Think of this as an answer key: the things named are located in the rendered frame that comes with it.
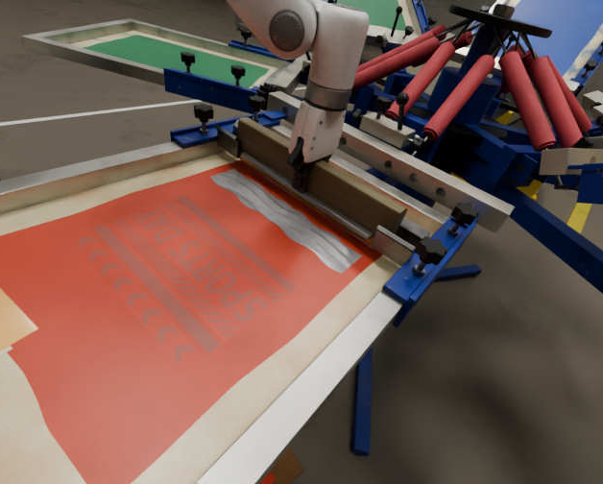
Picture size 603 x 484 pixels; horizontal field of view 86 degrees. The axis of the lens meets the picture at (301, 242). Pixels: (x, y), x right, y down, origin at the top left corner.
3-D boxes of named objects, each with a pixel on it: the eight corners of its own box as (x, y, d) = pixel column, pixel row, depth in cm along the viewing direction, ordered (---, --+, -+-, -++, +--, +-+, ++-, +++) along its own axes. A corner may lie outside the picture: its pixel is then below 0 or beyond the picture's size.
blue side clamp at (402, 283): (397, 328, 51) (415, 301, 46) (370, 308, 53) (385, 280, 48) (459, 248, 70) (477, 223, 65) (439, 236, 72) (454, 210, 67)
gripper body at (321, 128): (327, 84, 60) (315, 141, 67) (291, 89, 53) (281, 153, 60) (361, 99, 57) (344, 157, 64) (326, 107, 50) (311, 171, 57)
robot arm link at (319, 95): (330, 73, 58) (326, 89, 60) (299, 77, 53) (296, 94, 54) (365, 87, 55) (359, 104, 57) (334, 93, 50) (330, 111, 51)
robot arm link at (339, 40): (266, -13, 43) (276, -16, 50) (258, 73, 50) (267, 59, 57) (375, 13, 44) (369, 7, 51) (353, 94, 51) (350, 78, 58)
